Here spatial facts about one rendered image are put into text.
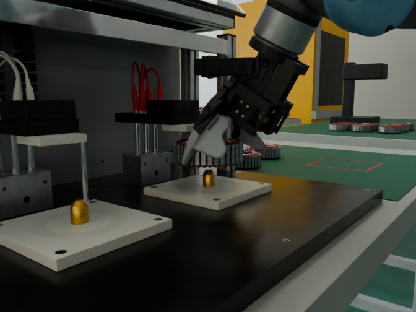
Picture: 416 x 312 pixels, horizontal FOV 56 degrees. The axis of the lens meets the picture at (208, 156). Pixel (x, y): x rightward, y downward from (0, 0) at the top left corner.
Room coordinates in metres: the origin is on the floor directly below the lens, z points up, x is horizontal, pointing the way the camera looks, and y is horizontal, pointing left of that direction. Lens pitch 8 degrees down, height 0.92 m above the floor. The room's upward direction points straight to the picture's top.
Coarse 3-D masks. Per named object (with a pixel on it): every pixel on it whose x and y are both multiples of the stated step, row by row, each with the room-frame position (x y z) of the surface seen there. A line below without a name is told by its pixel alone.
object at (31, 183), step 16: (0, 176) 0.49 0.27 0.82; (16, 176) 0.50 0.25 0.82; (32, 176) 0.51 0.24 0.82; (48, 176) 0.53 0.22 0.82; (0, 192) 0.48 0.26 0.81; (16, 192) 0.50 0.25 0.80; (32, 192) 0.51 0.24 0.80; (48, 192) 0.53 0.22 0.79; (0, 208) 0.48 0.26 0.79; (16, 208) 0.49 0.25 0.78; (32, 208) 0.51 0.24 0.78; (48, 208) 0.53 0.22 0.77
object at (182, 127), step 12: (156, 108) 0.65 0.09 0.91; (168, 108) 0.63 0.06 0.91; (180, 108) 0.64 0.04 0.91; (192, 108) 0.66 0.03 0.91; (120, 120) 0.70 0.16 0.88; (132, 120) 0.68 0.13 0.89; (144, 120) 0.66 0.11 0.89; (156, 120) 0.65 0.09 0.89; (168, 120) 0.63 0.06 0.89; (180, 120) 0.64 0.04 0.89; (192, 120) 0.66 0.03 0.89; (144, 132) 0.71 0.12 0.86; (156, 132) 0.73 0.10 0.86; (144, 144) 0.71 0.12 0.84; (156, 144) 0.73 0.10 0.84
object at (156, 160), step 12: (132, 156) 0.68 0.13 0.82; (144, 156) 0.67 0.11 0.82; (156, 156) 0.70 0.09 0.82; (168, 156) 0.72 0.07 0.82; (132, 168) 0.68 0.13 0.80; (144, 168) 0.67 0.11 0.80; (156, 168) 0.70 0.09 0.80; (168, 168) 0.72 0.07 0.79; (132, 180) 0.68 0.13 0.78; (144, 180) 0.67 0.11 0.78; (156, 180) 0.70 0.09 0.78
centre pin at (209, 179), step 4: (204, 172) 0.62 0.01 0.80; (208, 172) 0.62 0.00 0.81; (212, 172) 0.62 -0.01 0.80; (204, 176) 0.62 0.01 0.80; (208, 176) 0.61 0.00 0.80; (212, 176) 0.62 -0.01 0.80; (204, 180) 0.62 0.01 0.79; (208, 180) 0.61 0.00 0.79; (212, 180) 0.62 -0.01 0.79; (204, 184) 0.62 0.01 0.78; (208, 184) 0.61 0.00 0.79; (212, 184) 0.62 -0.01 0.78
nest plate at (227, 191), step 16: (192, 176) 0.70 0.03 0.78; (144, 192) 0.61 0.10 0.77; (160, 192) 0.59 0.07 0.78; (176, 192) 0.58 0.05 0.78; (192, 192) 0.58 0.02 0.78; (208, 192) 0.58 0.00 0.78; (224, 192) 0.58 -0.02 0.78; (240, 192) 0.58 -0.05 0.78; (256, 192) 0.60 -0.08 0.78; (208, 208) 0.53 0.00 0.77; (224, 208) 0.53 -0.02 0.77
